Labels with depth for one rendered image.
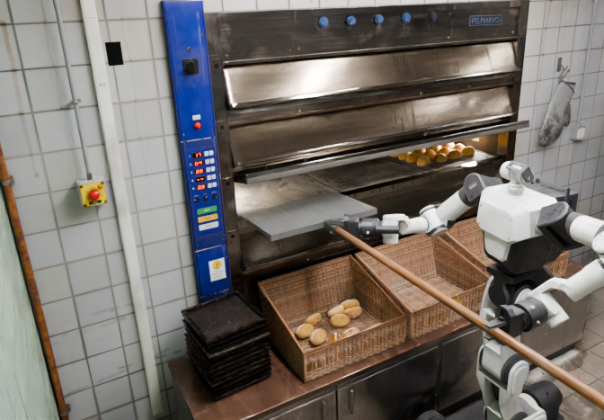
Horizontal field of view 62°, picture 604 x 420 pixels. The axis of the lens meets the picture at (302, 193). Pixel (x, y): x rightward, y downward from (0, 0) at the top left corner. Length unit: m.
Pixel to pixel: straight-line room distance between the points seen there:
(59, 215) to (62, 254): 0.16
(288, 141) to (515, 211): 1.04
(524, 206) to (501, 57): 1.41
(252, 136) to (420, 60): 1.01
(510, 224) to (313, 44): 1.17
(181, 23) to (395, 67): 1.12
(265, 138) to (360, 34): 0.69
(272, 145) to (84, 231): 0.88
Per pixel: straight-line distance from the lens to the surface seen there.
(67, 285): 2.31
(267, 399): 2.27
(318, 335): 2.50
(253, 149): 2.32
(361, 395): 2.50
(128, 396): 2.65
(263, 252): 2.50
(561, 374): 1.50
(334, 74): 2.48
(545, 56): 3.51
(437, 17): 2.86
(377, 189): 2.76
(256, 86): 2.29
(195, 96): 2.16
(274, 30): 2.33
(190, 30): 2.14
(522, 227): 2.00
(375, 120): 2.66
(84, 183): 2.10
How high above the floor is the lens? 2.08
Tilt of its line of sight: 20 degrees down
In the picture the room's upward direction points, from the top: 3 degrees counter-clockwise
